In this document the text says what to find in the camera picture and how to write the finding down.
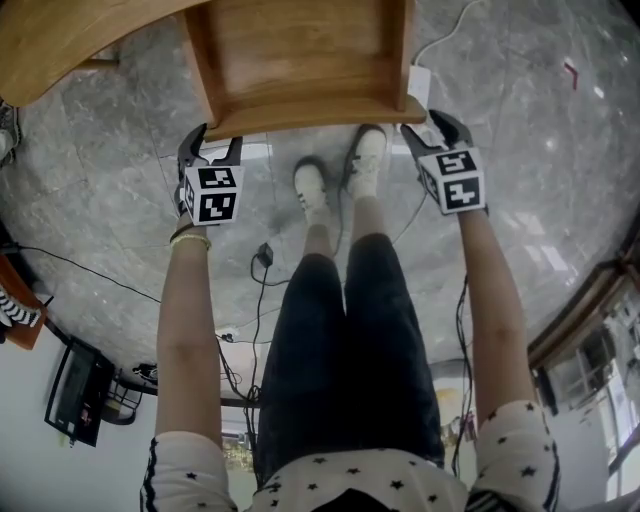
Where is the black white striped cloth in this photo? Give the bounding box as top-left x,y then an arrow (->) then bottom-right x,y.
0,293 -> 42,330

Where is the white right shoe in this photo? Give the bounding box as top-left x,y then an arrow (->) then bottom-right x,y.
343,123 -> 390,200

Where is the person's right leg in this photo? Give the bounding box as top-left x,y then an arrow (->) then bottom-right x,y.
349,184 -> 384,246

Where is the person's left leg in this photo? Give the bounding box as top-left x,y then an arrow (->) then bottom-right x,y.
301,199 -> 337,261

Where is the thin black floor cable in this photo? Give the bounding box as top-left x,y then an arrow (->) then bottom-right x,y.
0,242 -> 162,304

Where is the black adapter cable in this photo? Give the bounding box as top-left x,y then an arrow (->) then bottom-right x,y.
214,252 -> 289,411

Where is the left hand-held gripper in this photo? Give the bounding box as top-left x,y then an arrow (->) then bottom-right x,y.
174,123 -> 245,228

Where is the white shoe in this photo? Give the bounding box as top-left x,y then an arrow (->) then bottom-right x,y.
343,123 -> 390,200
291,155 -> 332,214

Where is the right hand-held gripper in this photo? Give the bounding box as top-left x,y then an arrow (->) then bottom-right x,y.
399,109 -> 490,217

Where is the black wire basket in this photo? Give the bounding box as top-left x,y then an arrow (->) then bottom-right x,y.
101,368 -> 142,427

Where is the person's right forearm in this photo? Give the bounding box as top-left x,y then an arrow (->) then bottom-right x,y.
456,208 -> 540,422

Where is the wooden coffee table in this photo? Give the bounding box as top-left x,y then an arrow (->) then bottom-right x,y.
0,0 -> 201,109

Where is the brown wooden cabinet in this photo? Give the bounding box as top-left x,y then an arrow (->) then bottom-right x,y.
0,253 -> 50,352

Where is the white cable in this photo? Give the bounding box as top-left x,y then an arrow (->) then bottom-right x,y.
413,0 -> 482,69

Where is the white power adapter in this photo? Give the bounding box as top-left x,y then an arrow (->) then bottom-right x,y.
406,65 -> 434,103

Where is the black hanging cable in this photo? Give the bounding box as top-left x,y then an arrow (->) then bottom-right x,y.
449,273 -> 477,477

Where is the person's left forearm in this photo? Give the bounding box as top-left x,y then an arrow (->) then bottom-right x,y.
155,223 -> 225,447

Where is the dark window frame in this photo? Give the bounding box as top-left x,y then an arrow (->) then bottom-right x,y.
527,257 -> 640,501

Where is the beaded wrist bracelet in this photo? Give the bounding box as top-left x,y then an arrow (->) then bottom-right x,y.
168,231 -> 213,252

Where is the person's leg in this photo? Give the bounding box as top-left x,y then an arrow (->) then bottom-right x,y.
349,184 -> 384,246
301,199 -> 337,261

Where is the wooden coffee table drawer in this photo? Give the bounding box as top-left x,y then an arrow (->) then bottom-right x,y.
182,0 -> 428,143

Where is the white left shoe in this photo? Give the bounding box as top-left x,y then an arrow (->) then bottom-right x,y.
291,155 -> 332,214

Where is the black monitor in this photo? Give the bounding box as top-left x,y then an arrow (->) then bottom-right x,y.
43,335 -> 117,449

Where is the cream star print shirt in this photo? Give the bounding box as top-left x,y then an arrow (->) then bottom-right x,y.
139,398 -> 562,512

